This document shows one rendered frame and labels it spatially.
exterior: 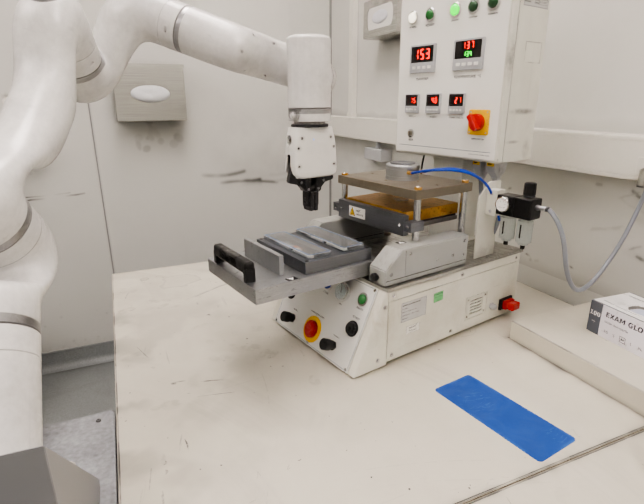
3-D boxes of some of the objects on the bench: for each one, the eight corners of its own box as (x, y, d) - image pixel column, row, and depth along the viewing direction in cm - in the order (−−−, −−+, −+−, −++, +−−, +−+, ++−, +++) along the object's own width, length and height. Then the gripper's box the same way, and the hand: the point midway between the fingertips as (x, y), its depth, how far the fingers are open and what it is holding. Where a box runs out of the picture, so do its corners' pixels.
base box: (418, 276, 150) (421, 224, 145) (524, 318, 121) (533, 255, 115) (271, 319, 121) (268, 256, 116) (365, 388, 92) (367, 308, 86)
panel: (275, 320, 119) (299, 252, 118) (347, 374, 96) (379, 289, 95) (268, 319, 118) (293, 250, 117) (340, 373, 95) (372, 287, 94)
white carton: (624, 320, 109) (631, 291, 107) (735, 371, 89) (746, 337, 86) (585, 329, 106) (590, 298, 103) (691, 384, 85) (701, 348, 83)
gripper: (329, 117, 100) (329, 202, 106) (267, 119, 92) (270, 211, 98) (351, 118, 94) (349, 208, 100) (286, 121, 86) (288, 218, 92)
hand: (310, 200), depth 98 cm, fingers closed
